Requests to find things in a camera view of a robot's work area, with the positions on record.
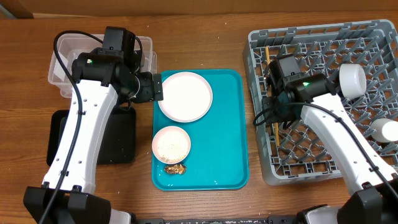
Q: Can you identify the brown food scrap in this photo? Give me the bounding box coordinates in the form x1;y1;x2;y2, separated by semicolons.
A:
164;164;187;175

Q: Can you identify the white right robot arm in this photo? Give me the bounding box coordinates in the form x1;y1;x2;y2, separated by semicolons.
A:
256;54;397;223

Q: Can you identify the clear plastic bin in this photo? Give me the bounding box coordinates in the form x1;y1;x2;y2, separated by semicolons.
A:
48;34;157;98

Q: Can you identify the grey-green bowl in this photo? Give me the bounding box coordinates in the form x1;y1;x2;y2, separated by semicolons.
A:
339;63;366;100

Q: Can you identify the grey dishwasher rack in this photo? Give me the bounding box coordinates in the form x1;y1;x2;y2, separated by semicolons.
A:
243;19;397;185

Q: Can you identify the black rail at table edge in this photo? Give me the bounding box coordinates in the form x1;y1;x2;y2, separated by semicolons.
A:
107;208;302;224

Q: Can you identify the wooden chopstick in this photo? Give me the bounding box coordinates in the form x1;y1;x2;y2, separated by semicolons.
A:
265;46;280;147

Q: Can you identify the small white cup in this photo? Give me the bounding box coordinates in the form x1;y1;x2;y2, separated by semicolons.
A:
371;118;398;143

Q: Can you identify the large white plate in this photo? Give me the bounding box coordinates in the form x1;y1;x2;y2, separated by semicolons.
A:
159;72;213;123

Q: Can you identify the pink bowl with rice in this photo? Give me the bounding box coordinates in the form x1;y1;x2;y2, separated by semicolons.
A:
152;126;191;164

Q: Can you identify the teal plastic tray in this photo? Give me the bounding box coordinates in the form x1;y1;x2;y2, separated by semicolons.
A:
152;69;249;191

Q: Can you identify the black tray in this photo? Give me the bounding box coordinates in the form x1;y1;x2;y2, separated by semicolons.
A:
46;108;136;166

